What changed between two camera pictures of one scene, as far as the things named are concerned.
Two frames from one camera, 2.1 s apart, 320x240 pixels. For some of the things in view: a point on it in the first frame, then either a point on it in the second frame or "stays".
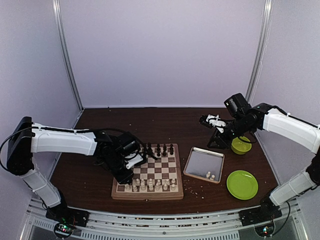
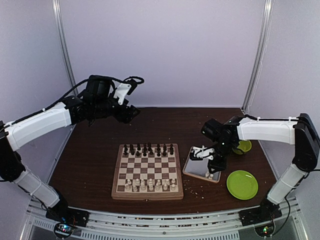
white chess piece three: (157, 187) stays
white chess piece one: (142, 186) stays
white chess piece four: (173, 186) stays
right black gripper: (224, 143) -> (219, 166)
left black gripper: (121, 179) -> (125, 115)
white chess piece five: (150, 184) stays
